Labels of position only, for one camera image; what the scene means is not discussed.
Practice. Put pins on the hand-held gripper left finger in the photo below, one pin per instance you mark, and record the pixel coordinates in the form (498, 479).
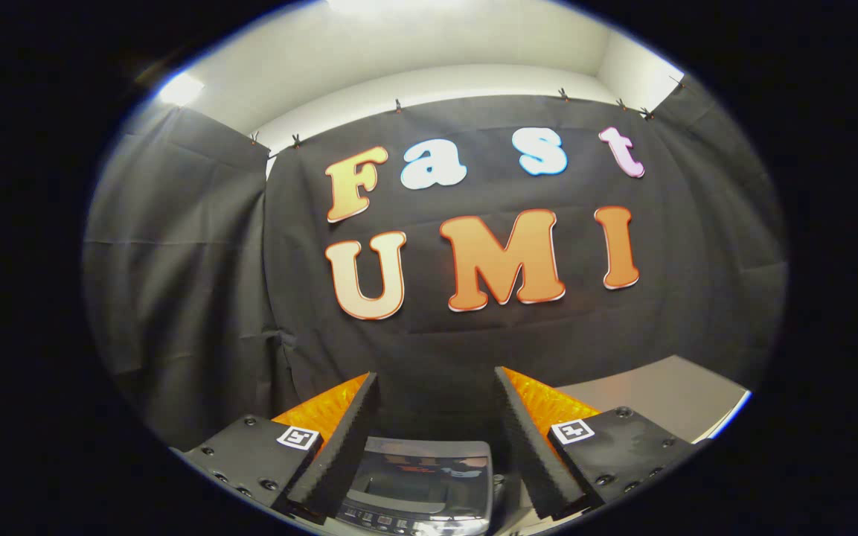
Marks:
(347, 447)

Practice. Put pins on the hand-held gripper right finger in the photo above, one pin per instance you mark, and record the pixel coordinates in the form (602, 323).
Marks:
(533, 454)

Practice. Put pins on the dark washing machine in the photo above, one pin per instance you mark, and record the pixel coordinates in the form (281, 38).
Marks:
(428, 476)

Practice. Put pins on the black backdrop cloth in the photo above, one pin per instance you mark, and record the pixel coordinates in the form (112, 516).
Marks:
(473, 350)

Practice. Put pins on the grey metal cabinet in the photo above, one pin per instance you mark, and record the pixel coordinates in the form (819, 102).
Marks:
(667, 402)

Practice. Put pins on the ceiling strip light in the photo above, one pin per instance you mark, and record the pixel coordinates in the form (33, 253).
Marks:
(179, 89)

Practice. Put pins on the ceiling light panel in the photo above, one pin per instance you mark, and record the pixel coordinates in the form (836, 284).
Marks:
(399, 6)

